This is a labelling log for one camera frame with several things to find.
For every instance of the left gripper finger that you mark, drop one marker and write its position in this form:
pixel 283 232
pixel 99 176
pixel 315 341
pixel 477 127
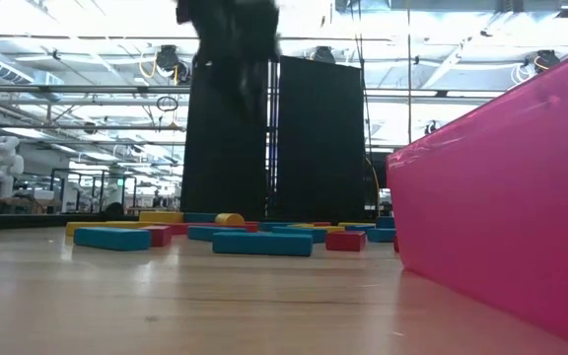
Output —
pixel 257 89
pixel 234 89

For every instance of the yellow wooden cylinder block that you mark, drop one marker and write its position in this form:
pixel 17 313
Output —
pixel 230 219

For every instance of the long yellow wooden block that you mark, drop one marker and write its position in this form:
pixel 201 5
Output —
pixel 335 229

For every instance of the black partition panel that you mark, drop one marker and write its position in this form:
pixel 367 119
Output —
pixel 321 148
pixel 215 172

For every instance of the grey ceiling pipe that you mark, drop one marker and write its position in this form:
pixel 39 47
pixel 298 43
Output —
pixel 82 127
pixel 67 89

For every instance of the black metal rack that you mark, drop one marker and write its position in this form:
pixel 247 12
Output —
pixel 92 171

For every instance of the wooden workbench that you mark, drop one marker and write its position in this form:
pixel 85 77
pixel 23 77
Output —
pixel 18 203

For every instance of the red plastic bin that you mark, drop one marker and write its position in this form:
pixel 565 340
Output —
pixel 511 197

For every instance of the black aluminium table frame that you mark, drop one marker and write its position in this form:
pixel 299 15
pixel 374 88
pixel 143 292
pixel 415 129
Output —
pixel 18 222

